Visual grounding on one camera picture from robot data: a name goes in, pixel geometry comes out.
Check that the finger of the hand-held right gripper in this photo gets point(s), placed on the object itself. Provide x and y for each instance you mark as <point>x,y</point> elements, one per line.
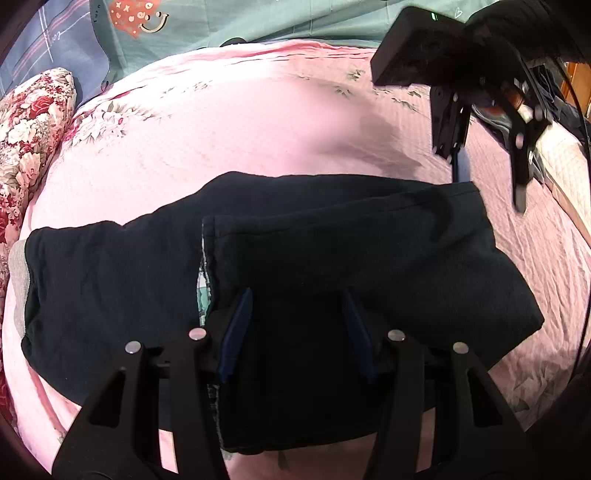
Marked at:
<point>521,161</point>
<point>461,164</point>

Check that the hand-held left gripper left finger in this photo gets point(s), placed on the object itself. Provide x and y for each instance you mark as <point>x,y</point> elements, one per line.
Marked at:
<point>235,323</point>

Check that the wooden bed frame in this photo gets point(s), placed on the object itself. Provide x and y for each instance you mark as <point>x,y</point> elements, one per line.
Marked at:
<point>581,83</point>

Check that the teal heart print sheet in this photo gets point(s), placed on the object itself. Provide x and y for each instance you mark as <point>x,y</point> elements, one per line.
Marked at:
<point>277,18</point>

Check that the red floral pillow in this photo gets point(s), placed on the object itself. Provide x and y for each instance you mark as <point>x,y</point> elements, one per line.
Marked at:
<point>27,124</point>

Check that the person's right forearm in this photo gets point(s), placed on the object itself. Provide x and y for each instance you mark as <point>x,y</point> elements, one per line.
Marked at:
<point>531,27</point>

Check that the white quilted pillow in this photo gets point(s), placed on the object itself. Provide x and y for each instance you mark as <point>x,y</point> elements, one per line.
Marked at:
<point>568,161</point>

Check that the dark navy clothes pile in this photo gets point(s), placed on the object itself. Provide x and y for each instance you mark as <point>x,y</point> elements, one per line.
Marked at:
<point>561,101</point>

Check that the navy bear print pants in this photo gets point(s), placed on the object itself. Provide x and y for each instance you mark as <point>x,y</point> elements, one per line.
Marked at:
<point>323,240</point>

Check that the pink floral blanket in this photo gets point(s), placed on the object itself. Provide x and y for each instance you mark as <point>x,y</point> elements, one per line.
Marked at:
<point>231,138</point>

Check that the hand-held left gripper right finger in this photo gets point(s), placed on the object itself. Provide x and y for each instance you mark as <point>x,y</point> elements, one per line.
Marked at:
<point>358,332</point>

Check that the blue plaid pillow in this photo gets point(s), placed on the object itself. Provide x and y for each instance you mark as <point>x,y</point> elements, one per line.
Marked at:
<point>55,50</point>

